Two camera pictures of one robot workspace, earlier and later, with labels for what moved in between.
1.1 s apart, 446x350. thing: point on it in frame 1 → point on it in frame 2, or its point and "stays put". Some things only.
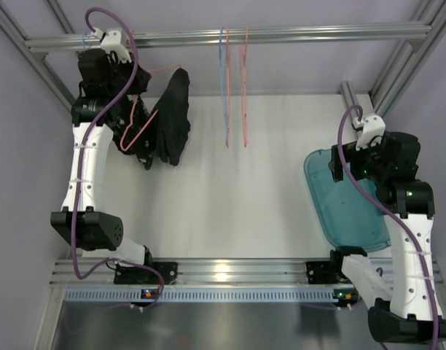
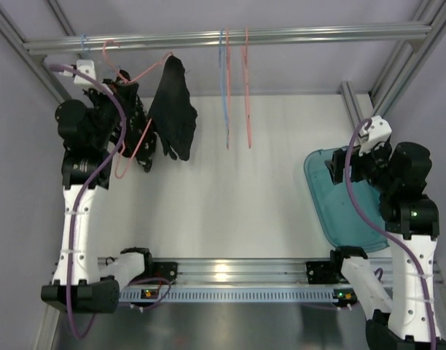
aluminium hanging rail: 247,38 stays put
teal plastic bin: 347,218 stays put
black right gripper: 338,160 stays put
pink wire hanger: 148,123 → 109,43
